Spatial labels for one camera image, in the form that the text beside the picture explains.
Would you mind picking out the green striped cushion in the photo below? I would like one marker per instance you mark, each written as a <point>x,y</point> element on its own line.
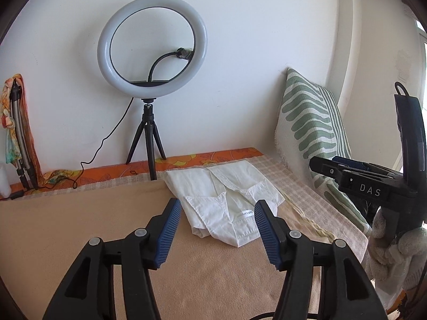
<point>310,113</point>

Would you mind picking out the black mini tripod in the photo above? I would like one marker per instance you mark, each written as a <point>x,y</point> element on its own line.
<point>148,130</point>

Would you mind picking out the window frame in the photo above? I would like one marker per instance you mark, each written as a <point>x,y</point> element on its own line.
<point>423,73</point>

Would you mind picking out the person's right hand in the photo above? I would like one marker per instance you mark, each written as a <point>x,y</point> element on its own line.
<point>393,253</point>

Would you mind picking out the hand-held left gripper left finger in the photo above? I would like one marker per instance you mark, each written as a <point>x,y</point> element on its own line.
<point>168,230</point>

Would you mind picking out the white shirt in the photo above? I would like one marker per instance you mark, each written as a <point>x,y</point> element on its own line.
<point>230,200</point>

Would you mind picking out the grey folded tripod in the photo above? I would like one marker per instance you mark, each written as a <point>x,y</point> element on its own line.
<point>20,130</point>

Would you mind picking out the cream checked blanket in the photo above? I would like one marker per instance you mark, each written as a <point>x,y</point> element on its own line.
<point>300,186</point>

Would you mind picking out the orange scarf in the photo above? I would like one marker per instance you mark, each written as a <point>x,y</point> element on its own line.
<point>31,146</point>

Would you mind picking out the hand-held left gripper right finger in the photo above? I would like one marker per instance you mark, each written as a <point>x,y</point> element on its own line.
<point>267,233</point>

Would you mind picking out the beige blanket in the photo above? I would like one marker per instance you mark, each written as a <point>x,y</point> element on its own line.
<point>66,213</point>

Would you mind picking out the orange patterned bedsheet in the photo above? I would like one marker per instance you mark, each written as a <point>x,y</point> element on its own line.
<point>200,158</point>

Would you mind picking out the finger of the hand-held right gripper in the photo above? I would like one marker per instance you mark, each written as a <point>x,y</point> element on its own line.
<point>325,168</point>
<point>350,164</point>

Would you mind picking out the colourful patterned scarf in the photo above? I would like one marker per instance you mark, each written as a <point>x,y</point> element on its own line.
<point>10,146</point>

